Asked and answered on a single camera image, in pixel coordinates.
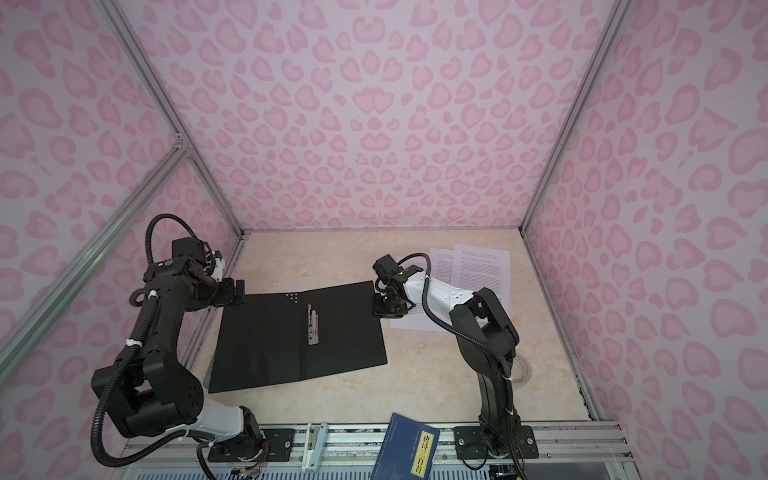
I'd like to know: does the white black file folder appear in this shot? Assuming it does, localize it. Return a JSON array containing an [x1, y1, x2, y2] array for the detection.
[[208, 281, 387, 394]]

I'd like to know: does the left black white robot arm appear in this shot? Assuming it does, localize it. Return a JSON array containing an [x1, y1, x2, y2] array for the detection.
[[90, 237, 265, 468]]

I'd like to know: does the metal folder clip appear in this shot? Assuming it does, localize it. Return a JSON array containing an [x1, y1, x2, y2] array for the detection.
[[307, 304, 320, 346]]

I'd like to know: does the clear tape roll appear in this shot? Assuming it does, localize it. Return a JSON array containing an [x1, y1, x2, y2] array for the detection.
[[511, 354, 533, 386]]

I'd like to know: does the blue book yellow label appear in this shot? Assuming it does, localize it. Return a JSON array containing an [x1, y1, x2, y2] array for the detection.
[[370, 413, 440, 480]]

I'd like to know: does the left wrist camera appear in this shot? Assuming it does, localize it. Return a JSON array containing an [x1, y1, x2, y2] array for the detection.
[[205, 250, 225, 282]]

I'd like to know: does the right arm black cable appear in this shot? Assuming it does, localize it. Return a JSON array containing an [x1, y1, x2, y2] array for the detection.
[[395, 251, 529, 480]]

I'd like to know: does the aluminium diagonal frame bar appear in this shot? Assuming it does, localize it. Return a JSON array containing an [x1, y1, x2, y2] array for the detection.
[[1, 142, 188, 384]]

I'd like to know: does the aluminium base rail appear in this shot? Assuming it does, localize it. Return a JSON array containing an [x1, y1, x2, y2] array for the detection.
[[113, 419, 639, 479]]

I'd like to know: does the left aluminium corner post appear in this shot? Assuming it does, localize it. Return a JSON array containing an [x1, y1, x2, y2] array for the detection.
[[93, 0, 245, 239]]

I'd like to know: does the aluminium corner post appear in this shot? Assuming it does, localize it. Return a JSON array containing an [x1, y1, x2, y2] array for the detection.
[[93, 0, 245, 239], [519, 0, 637, 239]]

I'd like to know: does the right aluminium corner post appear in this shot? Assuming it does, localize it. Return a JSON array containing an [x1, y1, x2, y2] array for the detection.
[[519, 0, 637, 239]]

